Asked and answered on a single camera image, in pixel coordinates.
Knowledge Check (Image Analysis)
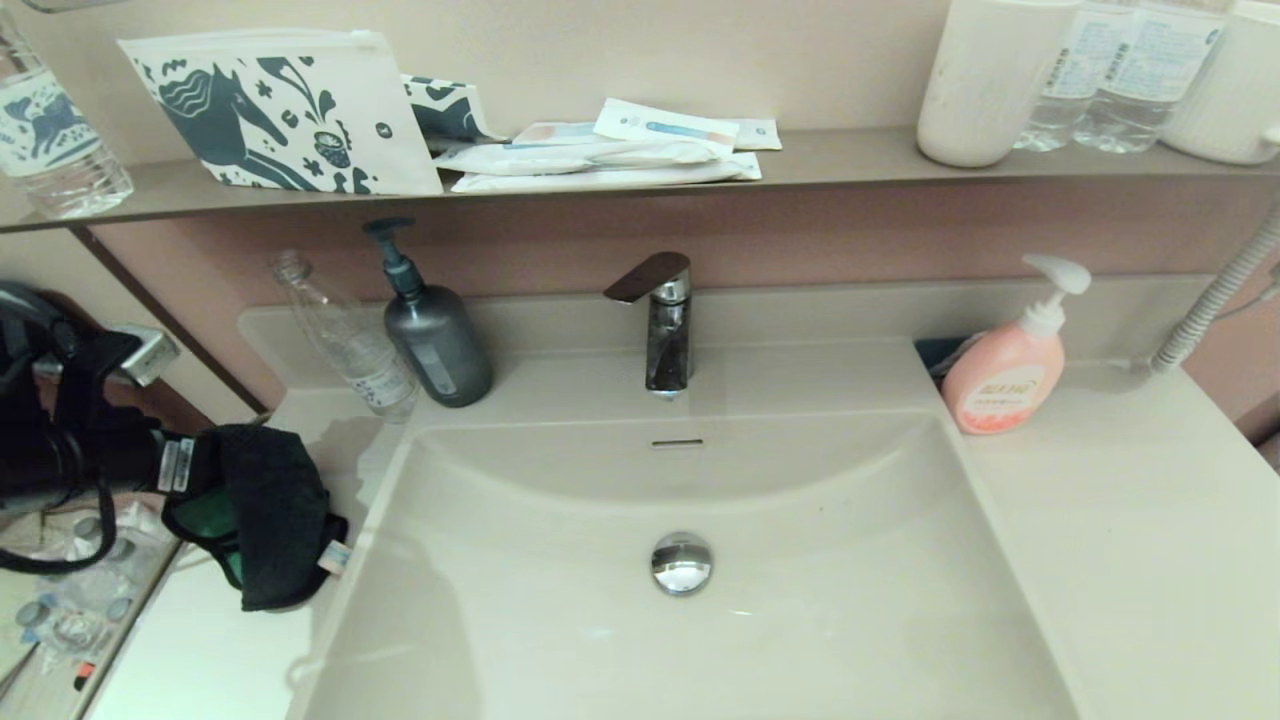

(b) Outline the pink hand soap bottle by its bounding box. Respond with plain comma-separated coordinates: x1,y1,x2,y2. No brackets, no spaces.
942,254,1093,436

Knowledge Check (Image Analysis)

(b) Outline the brown hair dryer holder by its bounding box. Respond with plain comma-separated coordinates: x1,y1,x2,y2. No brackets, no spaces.
95,365,216,436

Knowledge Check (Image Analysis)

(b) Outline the white corrugated hose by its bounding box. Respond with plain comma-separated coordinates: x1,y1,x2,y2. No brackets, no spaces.
1150,205,1280,375

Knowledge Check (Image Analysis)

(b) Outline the ribbed white cup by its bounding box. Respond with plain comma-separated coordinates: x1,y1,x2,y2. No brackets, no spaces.
1162,0,1280,166

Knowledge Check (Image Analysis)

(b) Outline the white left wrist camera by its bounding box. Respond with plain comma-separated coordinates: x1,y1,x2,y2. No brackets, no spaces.
112,323,182,389

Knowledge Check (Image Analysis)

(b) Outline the long white sachet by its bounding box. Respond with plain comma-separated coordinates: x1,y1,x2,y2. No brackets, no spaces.
451,153,763,194
434,139,734,177

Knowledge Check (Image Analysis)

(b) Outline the shrink-wrapped water bottle pack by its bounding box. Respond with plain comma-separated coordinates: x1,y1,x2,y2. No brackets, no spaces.
15,500,186,683

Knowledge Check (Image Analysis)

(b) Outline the water bottle blue animal label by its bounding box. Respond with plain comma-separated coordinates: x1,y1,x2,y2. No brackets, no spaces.
0,6,135,220

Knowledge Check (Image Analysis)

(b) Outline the clear empty plastic bottle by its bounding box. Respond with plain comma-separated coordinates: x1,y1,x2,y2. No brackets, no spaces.
267,250,420,423

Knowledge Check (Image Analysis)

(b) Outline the chrome sink faucet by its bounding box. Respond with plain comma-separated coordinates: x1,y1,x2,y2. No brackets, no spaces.
603,252,694,399

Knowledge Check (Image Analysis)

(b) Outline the smooth white tumbler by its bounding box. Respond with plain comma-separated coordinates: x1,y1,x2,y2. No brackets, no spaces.
916,0,1081,169

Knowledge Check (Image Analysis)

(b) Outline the chrome drain stopper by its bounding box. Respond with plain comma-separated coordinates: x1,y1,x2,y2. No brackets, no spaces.
650,531,715,597

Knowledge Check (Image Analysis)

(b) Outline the grey green microfiber cloth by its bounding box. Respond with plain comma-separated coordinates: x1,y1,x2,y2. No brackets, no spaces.
161,424,352,613

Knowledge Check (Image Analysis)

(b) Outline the pale pink sachet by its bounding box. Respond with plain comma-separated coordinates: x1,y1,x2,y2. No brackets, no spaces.
512,122,607,148

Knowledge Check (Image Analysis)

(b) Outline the grey wall shelf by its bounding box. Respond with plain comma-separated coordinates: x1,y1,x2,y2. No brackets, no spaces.
0,128,1280,235

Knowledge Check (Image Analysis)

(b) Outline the beige sink basin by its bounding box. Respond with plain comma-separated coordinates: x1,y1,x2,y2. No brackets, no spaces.
290,408,1081,720

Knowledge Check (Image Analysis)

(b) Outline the clear water bottle white label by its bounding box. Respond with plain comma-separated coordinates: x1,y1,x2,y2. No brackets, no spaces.
1073,0,1231,155
1016,0,1111,153

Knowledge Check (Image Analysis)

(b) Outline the small blue patterned pouch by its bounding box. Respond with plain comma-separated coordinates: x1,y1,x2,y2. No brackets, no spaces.
401,74,507,154

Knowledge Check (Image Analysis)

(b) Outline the white sachet blue stripe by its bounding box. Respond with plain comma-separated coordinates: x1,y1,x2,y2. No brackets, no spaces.
593,98,742,156

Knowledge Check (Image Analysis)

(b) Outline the white pouch blue horse print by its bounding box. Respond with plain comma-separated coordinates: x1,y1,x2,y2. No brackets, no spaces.
117,28,444,197

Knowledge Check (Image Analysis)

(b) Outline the dark grey pump bottle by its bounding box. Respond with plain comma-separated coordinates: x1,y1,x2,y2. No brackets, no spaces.
362,218,495,408

